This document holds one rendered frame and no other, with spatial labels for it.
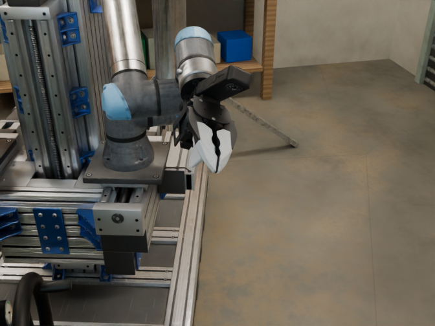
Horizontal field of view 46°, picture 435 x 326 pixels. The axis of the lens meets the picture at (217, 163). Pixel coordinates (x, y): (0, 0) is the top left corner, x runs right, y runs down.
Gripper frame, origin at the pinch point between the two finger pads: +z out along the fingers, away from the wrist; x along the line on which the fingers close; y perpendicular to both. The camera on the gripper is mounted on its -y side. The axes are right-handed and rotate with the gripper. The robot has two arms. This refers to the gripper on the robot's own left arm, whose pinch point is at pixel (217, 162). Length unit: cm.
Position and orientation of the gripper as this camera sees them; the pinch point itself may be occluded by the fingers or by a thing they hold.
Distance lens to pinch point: 79.2
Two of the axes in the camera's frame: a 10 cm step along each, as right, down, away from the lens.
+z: 1.1, 7.5, -6.5
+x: -8.7, -2.4, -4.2
